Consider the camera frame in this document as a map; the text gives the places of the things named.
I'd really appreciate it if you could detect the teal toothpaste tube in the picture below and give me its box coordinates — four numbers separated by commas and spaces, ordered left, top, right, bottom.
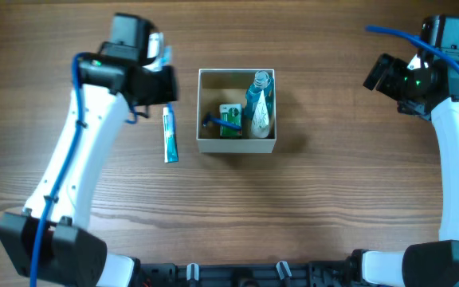
163, 106, 179, 163

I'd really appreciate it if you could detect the blue disposable razor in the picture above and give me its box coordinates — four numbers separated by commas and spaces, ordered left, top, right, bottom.
202, 112, 242, 131

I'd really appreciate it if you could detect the green white soap box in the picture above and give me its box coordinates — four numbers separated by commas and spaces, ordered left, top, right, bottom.
219, 104, 242, 138

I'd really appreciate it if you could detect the blue mouthwash bottle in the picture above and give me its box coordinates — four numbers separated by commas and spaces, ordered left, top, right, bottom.
244, 70, 274, 120

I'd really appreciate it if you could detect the white lotion tube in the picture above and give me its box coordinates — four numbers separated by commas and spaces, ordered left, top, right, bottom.
249, 91, 270, 139

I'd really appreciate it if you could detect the blue white toothbrush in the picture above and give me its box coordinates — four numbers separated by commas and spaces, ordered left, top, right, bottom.
167, 103, 175, 120

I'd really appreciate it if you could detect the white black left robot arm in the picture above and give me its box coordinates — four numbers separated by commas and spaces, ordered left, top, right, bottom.
0, 51, 177, 286

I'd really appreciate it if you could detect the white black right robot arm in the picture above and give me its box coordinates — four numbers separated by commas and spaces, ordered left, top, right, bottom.
348, 53, 459, 286

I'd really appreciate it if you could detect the white open cardboard box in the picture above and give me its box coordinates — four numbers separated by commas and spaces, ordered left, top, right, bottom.
196, 69, 277, 154

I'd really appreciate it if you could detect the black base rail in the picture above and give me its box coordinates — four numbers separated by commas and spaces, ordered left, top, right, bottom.
141, 261, 358, 287

